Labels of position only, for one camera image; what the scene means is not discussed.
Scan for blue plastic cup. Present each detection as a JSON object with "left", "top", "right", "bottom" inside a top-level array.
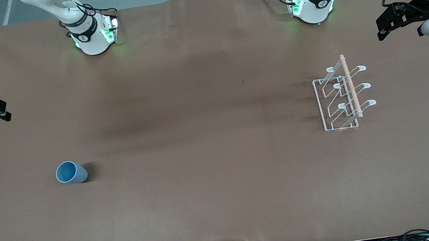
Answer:
[{"left": 54, "top": 158, "right": 90, "bottom": 187}]

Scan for white wire cup holder rack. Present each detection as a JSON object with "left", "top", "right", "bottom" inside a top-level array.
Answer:
[{"left": 309, "top": 50, "right": 380, "bottom": 135}]

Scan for brown table cover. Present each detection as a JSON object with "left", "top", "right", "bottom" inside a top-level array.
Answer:
[{"left": 0, "top": 0, "right": 429, "bottom": 241}]

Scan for black right arm base cables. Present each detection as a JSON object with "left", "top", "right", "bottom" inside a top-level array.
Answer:
[{"left": 80, "top": 0, "right": 120, "bottom": 26}]

